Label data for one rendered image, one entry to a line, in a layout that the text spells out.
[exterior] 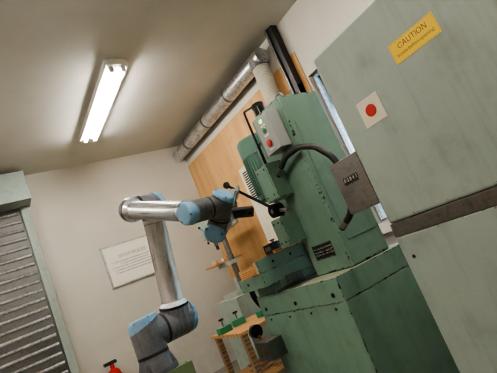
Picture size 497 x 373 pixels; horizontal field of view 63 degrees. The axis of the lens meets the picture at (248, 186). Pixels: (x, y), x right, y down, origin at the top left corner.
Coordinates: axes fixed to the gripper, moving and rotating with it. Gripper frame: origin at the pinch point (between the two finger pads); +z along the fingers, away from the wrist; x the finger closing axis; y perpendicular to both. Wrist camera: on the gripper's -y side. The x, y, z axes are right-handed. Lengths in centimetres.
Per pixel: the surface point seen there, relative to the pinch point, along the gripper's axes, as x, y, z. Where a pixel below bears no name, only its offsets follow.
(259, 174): -22.2, -13.9, -21.0
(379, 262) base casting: 4, -64, -36
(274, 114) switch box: -47, -19, -17
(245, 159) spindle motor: -19.8, -2.4, 2.8
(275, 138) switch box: -38.6, -20.5, -23.7
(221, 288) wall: 222, 78, 215
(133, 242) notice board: 153, 171, 186
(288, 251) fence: 14.0, -26.8, -20.0
